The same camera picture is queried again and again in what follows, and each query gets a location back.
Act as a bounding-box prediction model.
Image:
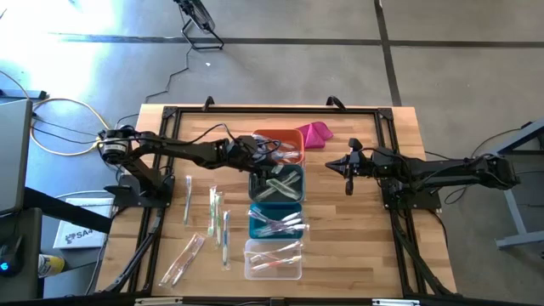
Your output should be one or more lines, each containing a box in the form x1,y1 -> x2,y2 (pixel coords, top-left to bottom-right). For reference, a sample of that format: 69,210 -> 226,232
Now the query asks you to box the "black computer mouse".
0,234 -> 26,277

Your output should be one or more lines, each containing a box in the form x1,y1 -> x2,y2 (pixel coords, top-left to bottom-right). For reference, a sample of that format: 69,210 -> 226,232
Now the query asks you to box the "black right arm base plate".
380,176 -> 443,213

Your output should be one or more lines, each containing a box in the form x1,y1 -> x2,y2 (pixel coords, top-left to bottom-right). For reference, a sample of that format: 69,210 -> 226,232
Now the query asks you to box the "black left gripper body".
229,134 -> 277,173

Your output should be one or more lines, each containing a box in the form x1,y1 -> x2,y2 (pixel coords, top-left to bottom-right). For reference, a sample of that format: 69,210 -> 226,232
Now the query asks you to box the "black fan cable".
144,44 -> 192,105

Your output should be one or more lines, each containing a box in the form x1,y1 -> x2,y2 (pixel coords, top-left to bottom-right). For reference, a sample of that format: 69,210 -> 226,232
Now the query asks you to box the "yellow can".
37,253 -> 66,279

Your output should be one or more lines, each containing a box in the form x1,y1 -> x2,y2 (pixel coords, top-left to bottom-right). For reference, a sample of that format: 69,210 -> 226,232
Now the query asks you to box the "grey plastic bin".
247,162 -> 306,203

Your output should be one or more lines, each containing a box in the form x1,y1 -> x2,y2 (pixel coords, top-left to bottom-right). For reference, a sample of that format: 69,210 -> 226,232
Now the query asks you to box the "teal plastic bin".
247,201 -> 303,241

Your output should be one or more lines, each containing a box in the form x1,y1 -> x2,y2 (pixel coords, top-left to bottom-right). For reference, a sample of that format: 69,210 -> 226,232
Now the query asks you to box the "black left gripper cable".
186,122 -> 284,165

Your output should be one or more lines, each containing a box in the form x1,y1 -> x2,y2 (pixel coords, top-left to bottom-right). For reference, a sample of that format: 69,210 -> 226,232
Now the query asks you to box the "white printed box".
53,197 -> 116,251

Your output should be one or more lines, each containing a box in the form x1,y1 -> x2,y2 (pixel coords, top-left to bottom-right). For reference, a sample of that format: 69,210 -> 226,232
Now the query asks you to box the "black desk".
0,186 -> 114,301

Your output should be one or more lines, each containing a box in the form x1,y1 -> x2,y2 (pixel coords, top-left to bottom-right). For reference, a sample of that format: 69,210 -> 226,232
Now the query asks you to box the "pink folded cloth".
295,121 -> 335,150

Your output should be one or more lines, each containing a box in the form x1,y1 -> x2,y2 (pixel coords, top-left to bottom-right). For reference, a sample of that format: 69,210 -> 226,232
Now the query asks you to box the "clear plastic bin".
243,238 -> 303,281

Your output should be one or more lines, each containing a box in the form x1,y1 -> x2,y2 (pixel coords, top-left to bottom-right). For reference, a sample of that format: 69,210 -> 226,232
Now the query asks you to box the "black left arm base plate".
105,173 -> 175,209

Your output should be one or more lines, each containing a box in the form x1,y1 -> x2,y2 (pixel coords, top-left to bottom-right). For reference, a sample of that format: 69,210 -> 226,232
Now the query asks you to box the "pink packaged toothbrush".
250,254 -> 303,272

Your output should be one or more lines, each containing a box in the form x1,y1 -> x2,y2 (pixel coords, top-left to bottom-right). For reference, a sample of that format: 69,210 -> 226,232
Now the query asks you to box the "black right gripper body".
345,136 -> 375,196

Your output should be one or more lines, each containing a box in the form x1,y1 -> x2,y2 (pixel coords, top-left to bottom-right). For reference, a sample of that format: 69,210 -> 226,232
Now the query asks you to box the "black floor fan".
173,0 -> 225,51

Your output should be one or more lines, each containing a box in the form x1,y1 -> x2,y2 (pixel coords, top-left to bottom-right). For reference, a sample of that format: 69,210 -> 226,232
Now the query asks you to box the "black side table cable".
468,125 -> 544,175

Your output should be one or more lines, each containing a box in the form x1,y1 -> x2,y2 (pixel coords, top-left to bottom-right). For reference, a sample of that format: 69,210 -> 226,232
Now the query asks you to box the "grey side table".
470,117 -> 544,250

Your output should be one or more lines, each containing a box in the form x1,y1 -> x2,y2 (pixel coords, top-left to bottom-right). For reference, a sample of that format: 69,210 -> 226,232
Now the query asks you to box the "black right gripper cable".
360,145 -> 411,188

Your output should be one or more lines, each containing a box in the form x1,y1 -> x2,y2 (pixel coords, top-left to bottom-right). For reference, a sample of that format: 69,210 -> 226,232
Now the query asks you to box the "dark metal floor bar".
0,88 -> 48,102

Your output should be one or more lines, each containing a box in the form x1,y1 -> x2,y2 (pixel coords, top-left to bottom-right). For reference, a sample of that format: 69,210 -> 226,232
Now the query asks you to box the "silver metal bracket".
371,298 -> 422,306
134,297 -> 184,306

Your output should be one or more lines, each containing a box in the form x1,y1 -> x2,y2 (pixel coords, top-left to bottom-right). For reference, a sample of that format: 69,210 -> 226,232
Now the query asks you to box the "orange plastic bin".
251,128 -> 305,166

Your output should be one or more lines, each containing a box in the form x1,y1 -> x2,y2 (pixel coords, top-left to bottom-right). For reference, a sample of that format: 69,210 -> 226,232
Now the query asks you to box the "white packaged toothbrush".
271,151 -> 303,164
253,212 -> 304,235

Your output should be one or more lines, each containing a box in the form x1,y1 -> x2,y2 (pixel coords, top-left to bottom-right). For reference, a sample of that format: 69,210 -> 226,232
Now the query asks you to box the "grey laptop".
0,99 -> 34,216

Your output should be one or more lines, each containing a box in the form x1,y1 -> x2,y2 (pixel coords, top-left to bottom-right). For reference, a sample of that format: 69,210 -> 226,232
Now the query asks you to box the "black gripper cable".
360,145 -> 411,188
186,122 -> 284,165

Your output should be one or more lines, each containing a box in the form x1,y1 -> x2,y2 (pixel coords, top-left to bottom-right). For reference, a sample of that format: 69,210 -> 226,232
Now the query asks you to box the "yellow extension cable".
0,70 -> 116,157

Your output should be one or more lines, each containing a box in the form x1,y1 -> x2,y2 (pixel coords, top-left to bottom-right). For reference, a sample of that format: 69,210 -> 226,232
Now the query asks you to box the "black aluminium table frame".
101,105 -> 454,298

